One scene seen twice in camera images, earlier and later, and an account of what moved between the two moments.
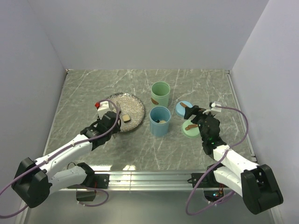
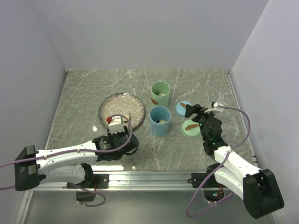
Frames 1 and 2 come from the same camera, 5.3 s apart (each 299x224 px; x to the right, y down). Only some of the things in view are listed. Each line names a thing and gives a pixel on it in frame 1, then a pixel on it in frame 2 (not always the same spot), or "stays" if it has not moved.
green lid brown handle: (190, 129) stays
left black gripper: (117, 129) -> (111, 135)
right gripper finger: (201, 114) stays
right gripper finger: (189, 111) stays
